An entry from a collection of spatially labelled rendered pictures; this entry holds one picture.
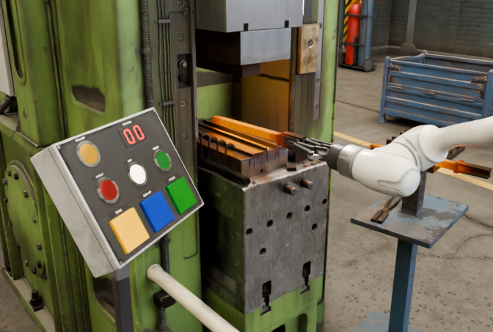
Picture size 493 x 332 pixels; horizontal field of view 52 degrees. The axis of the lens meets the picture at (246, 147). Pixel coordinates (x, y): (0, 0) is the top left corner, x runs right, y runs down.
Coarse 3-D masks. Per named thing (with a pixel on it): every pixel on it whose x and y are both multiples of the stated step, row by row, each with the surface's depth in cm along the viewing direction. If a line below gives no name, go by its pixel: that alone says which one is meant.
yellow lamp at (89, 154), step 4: (84, 144) 104; (88, 144) 105; (80, 148) 103; (84, 148) 104; (88, 148) 104; (92, 148) 106; (80, 152) 103; (84, 152) 103; (88, 152) 104; (92, 152) 105; (96, 152) 106; (84, 156) 103; (88, 156) 104; (92, 156) 105; (96, 156) 106; (84, 160) 103; (88, 160) 103; (92, 160) 104; (96, 160) 105
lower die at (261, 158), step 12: (204, 132) 179; (216, 132) 178; (240, 132) 176; (204, 144) 169; (240, 144) 166; (252, 144) 164; (276, 144) 163; (204, 156) 170; (228, 156) 159; (240, 156) 158; (252, 156) 157; (264, 156) 160; (276, 156) 164; (240, 168) 155; (252, 168) 158; (264, 168) 162; (276, 168) 165
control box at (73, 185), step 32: (96, 128) 109; (128, 128) 116; (160, 128) 126; (32, 160) 102; (64, 160) 99; (128, 160) 113; (64, 192) 101; (96, 192) 102; (128, 192) 110; (192, 192) 127; (96, 224) 100; (96, 256) 102; (128, 256) 103
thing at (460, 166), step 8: (376, 144) 182; (448, 160) 166; (448, 168) 164; (456, 168) 162; (464, 168) 162; (472, 168) 159; (480, 168) 158; (488, 168) 158; (480, 176) 158; (488, 176) 158
